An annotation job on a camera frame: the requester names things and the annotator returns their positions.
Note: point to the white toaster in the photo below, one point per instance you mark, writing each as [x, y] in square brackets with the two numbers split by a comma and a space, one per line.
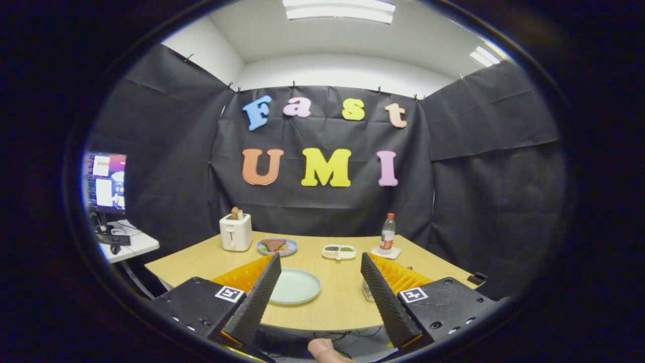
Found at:
[236, 234]

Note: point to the long ceiling light panel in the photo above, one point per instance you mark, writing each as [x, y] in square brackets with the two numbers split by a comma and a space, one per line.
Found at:
[337, 11]

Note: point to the black computer mouse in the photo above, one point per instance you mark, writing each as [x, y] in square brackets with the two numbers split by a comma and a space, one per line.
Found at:
[115, 249]

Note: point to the black keyboard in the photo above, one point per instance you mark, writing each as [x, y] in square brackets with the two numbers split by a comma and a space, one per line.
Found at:
[113, 239]

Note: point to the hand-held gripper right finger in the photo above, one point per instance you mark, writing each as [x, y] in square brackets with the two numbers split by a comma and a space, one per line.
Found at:
[385, 305]

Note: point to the pale green plate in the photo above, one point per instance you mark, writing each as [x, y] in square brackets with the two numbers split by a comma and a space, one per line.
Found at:
[297, 287]

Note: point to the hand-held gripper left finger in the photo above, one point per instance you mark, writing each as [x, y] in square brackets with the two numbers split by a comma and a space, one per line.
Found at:
[257, 305]

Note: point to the white divided dish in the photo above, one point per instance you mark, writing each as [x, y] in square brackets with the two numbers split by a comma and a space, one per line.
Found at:
[338, 256]

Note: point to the blue plate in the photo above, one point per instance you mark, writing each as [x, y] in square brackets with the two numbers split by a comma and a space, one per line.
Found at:
[292, 243]

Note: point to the computer monitor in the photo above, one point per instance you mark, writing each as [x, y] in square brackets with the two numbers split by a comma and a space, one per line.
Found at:
[106, 181]

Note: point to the clear water bottle red cap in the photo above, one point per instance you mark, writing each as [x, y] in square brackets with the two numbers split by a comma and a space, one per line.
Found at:
[387, 237]

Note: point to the white side desk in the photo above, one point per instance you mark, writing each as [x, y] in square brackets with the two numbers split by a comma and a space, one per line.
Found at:
[143, 244]

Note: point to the small ceiling light panel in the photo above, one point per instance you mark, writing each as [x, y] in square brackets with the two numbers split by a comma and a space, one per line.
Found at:
[485, 56]

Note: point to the black table clamp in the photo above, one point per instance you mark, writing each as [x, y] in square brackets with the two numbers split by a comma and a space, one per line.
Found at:
[476, 278]

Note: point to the brown steak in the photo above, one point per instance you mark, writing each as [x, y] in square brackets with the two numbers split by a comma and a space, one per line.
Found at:
[273, 245]

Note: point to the white square coaster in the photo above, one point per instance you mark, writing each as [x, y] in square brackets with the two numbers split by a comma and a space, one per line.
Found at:
[397, 253]

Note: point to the black backdrop cloth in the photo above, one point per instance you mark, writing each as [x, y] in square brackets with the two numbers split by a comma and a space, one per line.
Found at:
[327, 212]

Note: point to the brown toast slice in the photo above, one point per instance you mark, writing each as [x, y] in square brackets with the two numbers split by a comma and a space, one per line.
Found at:
[235, 213]

